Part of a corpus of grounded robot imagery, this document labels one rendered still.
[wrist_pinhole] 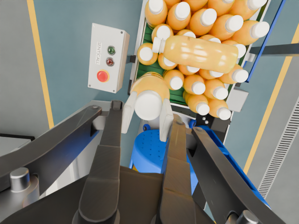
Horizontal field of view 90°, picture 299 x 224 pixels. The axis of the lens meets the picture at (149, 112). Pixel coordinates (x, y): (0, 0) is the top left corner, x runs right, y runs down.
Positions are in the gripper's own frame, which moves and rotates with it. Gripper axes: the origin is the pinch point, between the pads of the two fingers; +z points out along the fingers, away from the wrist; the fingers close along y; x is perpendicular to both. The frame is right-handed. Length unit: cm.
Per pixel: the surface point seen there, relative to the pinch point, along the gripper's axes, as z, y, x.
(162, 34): 31.0, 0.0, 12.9
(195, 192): 129, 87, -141
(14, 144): 124, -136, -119
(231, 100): 57, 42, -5
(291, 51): 43, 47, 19
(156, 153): 27.7, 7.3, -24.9
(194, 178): 22.5, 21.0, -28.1
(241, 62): 45, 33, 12
